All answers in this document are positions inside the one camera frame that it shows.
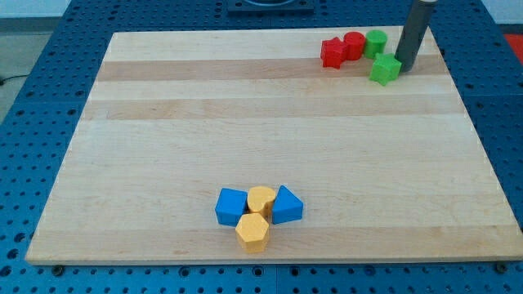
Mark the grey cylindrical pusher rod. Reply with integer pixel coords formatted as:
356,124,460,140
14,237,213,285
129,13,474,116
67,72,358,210
395,0,437,73

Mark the blue triangle block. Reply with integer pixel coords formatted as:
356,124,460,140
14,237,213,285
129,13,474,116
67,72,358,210
272,185,304,225

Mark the green cylinder block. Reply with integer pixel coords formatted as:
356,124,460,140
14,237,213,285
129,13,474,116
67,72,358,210
363,29,388,59

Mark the green star block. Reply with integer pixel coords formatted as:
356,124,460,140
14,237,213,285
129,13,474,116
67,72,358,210
369,53,402,86

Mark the red cylinder block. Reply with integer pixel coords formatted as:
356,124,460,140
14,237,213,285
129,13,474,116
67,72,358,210
343,31,366,60

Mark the red star block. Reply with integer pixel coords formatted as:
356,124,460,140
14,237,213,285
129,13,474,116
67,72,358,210
320,37,347,69

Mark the light wooden board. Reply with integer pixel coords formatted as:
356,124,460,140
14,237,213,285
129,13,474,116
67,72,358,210
25,28,522,265

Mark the yellow heart block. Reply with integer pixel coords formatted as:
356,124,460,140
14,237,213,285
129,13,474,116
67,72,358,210
247,186,276,217

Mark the blue cube block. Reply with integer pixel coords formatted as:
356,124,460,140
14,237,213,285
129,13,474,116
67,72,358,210
215,188,248,226

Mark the yellow hexagon block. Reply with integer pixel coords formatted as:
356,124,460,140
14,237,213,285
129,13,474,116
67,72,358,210
235,213,270,253

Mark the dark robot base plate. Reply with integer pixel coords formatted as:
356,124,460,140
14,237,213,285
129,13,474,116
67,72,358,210
226,0,315,16

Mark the black cable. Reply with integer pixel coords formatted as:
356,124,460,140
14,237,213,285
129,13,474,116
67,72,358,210
0,73,29,87

